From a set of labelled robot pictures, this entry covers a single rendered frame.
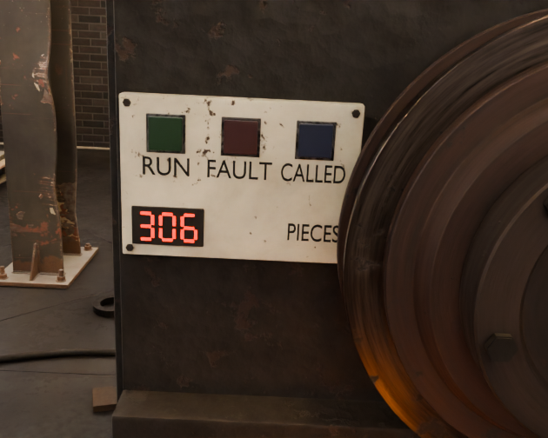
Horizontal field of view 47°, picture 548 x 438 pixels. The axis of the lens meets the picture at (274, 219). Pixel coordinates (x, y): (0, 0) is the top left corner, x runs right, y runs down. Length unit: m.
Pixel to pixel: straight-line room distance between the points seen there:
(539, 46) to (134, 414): 0.58
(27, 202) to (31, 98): 0.52
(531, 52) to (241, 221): 0.34
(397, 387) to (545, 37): 0.34
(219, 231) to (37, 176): 2.70
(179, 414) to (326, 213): 0.29
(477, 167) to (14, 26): 2.93
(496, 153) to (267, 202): 0.27
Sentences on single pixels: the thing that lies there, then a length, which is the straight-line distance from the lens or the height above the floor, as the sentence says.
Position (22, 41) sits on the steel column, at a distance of 3.31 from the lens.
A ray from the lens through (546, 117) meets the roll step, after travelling 0.55.
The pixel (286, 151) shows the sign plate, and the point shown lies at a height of 1.19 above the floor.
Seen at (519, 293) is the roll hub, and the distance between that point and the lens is 0.53.
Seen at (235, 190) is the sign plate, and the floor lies 1.14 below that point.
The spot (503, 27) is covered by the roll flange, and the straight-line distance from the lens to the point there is 0.64.
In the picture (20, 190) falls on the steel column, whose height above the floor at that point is 0.47.
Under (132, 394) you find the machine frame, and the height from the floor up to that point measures 0.87.
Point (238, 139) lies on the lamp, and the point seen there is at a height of 1.20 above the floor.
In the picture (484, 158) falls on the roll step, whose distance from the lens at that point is 0.55.
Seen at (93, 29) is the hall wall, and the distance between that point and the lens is 6.90.
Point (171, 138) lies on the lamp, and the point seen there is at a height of 1.20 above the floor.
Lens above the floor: 1.31
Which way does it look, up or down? 17 degrees down
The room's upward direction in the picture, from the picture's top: 3 degrees clockwise
